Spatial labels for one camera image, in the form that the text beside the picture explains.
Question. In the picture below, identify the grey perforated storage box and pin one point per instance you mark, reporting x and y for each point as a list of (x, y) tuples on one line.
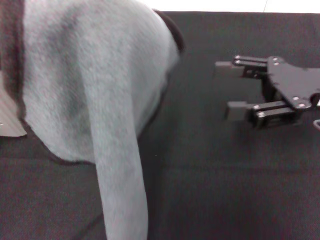
[(10, 125)]

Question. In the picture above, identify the grey towel with black trim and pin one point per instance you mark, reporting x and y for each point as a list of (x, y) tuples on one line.
[(87, 87)]

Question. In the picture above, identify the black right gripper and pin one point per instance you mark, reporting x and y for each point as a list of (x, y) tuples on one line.
[(295, 80)]

